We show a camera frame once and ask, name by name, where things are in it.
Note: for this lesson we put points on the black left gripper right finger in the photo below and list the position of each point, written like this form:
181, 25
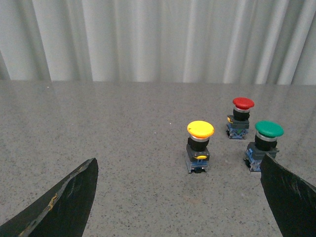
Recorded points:
292, 200

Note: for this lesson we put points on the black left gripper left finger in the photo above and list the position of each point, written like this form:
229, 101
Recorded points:
62, 211

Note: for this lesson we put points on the yellow mushroom push button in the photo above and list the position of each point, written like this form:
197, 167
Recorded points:
198, 154

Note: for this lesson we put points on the green mushroom push button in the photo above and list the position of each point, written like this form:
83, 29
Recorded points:
267, 133

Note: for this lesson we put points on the red mushroom push button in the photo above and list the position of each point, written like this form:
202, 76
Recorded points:
238, 122

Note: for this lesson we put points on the white pleated curtain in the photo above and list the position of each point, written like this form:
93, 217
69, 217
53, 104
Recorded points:
214, 41

